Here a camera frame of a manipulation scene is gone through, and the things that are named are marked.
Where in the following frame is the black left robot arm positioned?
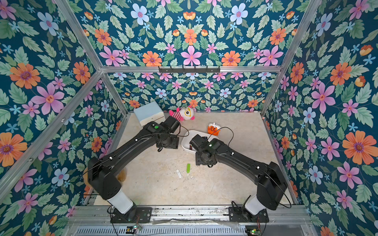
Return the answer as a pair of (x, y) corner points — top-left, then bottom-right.
(86, 117), (181, 215)

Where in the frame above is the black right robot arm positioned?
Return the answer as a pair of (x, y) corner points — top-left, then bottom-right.
(190, 135), (288, 215)

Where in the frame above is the white storage box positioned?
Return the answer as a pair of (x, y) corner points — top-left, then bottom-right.
(181, 130), (218, 154)

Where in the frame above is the white usb drive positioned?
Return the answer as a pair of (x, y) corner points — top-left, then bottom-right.
(176, 169), (182, 179)

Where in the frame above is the light blue drawer cabinet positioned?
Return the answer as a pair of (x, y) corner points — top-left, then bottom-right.
(134, 101), (165, 126)

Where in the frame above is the orange tiger toy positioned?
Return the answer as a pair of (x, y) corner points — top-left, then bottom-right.
(207, 123), (221, 136)

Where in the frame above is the pink striped plush fish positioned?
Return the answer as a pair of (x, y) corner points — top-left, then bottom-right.
(169, 106), (195, 122)

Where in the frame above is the brown teddy bear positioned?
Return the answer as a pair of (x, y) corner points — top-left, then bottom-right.
(117, 168), (127, 183)

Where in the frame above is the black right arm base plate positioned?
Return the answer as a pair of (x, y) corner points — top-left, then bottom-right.
(228, 206), (269, 223)

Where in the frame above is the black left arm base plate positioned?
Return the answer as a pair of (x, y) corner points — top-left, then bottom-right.
(108, 206), (152, 224)

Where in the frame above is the black wall hook rail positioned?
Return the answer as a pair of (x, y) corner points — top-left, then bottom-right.
(158, 66), (221, 74)

